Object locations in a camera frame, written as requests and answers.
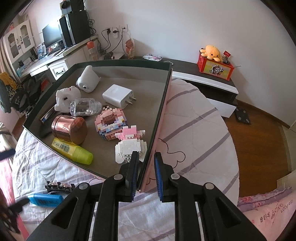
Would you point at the rose gold metal cup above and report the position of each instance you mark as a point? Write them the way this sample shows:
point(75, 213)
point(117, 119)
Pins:
point(70, 129)

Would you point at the pink white brick figure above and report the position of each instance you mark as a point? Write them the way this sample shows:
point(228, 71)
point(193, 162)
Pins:
point(130, 141)

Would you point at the white desk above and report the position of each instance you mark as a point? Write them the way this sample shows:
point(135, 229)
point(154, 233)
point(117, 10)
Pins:
point(75, 54)

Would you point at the black hair clip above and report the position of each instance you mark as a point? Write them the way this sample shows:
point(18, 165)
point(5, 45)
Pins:
point(59, 187)

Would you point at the black computer tower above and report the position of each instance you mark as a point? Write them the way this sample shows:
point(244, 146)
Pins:
point(74, 28)

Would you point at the orange octopus plush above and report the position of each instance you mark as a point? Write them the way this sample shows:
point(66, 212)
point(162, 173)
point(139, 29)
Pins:
point(211, 53)

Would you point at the white low side cabinet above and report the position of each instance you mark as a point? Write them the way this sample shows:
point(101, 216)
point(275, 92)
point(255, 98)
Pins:
point(221, 93)

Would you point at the white striped quilt cover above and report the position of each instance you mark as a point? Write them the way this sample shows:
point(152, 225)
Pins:
point(194, 140)

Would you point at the orange cap bottle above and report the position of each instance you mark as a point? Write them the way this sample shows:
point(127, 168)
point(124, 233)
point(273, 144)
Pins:
point(91, 50)

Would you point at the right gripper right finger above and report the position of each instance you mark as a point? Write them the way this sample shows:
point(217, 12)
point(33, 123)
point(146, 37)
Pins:
point(202, 212)

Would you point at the blue gold long box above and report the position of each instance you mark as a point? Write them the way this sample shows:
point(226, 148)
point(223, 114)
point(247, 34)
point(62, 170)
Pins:
point(48, 114)

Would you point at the black speaker box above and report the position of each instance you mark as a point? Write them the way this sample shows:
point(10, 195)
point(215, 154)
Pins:
point(71, 6)

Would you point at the pink green storage box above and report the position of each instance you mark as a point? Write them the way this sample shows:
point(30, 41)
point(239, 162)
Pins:
point(147, 113)

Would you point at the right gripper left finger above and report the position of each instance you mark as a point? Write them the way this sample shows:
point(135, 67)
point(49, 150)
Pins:
point(91, 209)

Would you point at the red cartoon storage box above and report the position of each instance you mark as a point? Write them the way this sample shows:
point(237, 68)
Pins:
point(214, 68)

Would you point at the blue plastic case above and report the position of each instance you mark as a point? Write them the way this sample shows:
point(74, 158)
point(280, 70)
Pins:
point(45, 200)

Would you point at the white plastic cone device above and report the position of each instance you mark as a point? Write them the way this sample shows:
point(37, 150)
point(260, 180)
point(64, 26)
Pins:
point(88, 80)

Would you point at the white power adapter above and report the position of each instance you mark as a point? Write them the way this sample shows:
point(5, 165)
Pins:
point(119, 96)

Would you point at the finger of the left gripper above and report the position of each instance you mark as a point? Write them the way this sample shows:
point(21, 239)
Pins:
point(18, 206)
point(7, 153)

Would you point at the black computer monitor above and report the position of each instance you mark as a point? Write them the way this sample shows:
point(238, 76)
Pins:
point(52, 36)

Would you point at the white glass door cabinet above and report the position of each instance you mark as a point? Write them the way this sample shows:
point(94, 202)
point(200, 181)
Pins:
point(18, 41)

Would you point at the yellow highlighter tube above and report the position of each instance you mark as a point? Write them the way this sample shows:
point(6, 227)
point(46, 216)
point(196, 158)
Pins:
point(72, 152)

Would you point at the pink donut brick model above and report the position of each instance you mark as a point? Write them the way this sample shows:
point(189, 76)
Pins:
point(110, 122)

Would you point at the clear plastic bottle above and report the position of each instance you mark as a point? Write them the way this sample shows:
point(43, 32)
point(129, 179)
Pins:
point(85, 107)

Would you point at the black office chair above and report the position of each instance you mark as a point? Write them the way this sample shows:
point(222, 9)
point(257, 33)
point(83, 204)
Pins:
point(19, 96)

